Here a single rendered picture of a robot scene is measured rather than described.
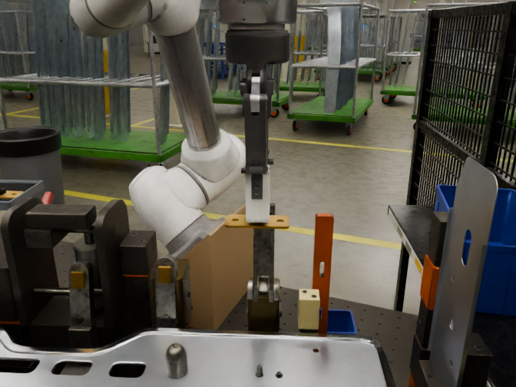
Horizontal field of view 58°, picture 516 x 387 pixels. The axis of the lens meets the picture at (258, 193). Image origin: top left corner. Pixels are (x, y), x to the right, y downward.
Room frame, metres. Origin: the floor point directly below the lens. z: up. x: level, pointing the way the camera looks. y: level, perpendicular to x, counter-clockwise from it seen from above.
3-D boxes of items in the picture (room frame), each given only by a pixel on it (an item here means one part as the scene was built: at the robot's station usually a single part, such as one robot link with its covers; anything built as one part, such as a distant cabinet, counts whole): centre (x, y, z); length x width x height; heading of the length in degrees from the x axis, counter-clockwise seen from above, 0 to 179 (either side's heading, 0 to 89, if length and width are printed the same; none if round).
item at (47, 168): (3.46, 1.78, 0.36); 0.50 x 0.50 x 0.73
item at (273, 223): (0.56, 0.00, 1.26); 0.08 x 0.04 x 0.01; 87
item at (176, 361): (0.57, 0.12, 1.02); 0.03 x 0.03 x 0.07
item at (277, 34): (0.56, 0.00, 1.45); 0.08 x 0.07 x 0.09; 177
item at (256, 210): (0.55, 0.00, 1.29); 0.03 x 0.01 x 0.07; 87
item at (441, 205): (0.82, -0.45, 1.09); 0.30 x 0.17 x 0.13; 168
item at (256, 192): (0.53, 0.00, 1.32); 0.03 x 0.01 x 0.05; 177
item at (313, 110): (7.48, -1.23, 0.89); 1.90 x 1.00 x 1.77; 159
